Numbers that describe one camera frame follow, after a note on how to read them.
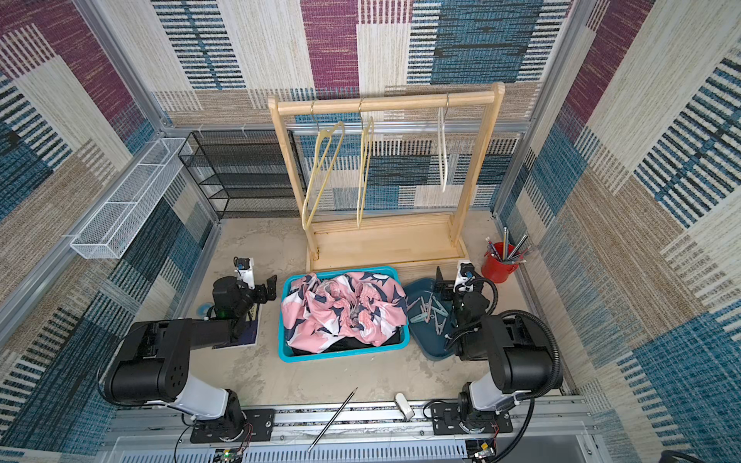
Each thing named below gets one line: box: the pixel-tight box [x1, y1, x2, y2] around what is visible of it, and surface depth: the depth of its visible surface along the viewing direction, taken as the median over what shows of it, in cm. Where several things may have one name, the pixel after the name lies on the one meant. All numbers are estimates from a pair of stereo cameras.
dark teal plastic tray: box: [403, 277, 455, 361], surface depth 92 cm
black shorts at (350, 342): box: [290, 328, 405, 356], surface depth 78 cm
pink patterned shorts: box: [280, 272, 409, 354], surface depth 80 cm
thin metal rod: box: [306, 386, 359, 453], surface depth 76 cm
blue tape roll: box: [196, 302, 214, 320], surface depth 96 cm
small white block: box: [394, 392, 415, 422], surface depth 76 cm
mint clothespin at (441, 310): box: [431, 295, 449, 318], surface depth 93 cm
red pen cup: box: [480, 242, 525, 284], surface depth 97 cm
